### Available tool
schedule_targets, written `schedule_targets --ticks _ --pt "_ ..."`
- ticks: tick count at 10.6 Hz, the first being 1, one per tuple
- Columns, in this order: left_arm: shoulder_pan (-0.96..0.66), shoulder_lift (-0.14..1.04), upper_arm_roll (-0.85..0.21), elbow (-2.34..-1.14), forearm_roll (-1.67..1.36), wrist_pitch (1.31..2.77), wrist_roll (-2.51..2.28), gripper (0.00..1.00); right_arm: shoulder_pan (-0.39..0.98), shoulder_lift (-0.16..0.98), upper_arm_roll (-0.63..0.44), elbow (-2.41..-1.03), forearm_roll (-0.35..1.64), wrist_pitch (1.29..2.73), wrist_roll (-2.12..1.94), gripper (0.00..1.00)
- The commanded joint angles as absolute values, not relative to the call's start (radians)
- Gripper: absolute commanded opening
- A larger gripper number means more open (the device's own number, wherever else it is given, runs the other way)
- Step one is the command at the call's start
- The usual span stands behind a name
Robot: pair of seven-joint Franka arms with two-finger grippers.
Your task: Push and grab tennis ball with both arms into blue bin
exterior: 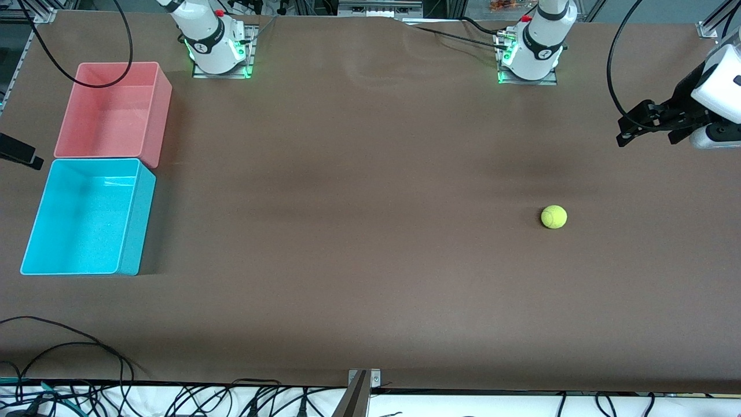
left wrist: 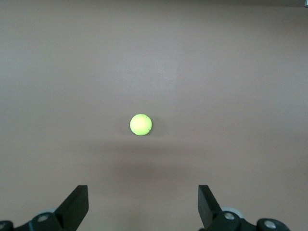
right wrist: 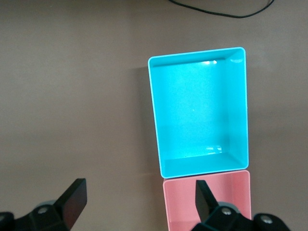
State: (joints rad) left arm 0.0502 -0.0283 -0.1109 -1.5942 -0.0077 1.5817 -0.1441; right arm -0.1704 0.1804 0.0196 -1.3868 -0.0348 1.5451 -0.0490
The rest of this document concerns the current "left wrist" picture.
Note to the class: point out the yellow-green tennis ball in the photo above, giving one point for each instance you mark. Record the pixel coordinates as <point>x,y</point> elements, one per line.
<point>141,124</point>

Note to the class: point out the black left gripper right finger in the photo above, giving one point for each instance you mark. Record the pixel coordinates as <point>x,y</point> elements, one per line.
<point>211,211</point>

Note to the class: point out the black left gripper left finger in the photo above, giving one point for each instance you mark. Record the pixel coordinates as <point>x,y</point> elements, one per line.
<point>72,211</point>

